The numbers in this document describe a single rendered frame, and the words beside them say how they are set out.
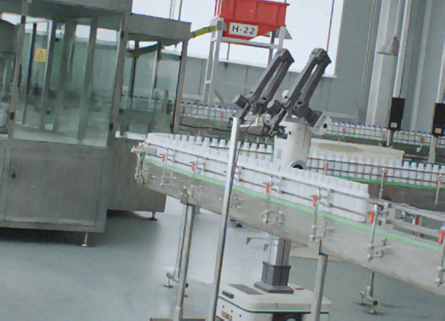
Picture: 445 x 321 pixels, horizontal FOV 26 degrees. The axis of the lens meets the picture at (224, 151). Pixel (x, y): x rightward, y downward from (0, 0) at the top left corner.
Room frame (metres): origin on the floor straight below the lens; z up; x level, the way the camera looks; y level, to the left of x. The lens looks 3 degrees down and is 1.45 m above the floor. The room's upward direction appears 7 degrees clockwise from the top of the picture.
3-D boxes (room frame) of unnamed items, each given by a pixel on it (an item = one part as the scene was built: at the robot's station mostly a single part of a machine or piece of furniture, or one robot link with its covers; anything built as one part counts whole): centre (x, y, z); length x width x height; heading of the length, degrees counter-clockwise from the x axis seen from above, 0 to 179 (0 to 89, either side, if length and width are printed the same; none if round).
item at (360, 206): (4.20, -0.63, 1.08); 0.06 x 0.06 x 0.17
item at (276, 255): (6.23, -0.43, 0.45); 0.13 x 0.13 x 0.40; 28
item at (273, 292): (6.22, -0.42, 0.24); 0.68 x 0.53 x 0.41; 118
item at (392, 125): (11.48, -1.97, 1.55); 0.17 x 0.15 x 0.42; 99
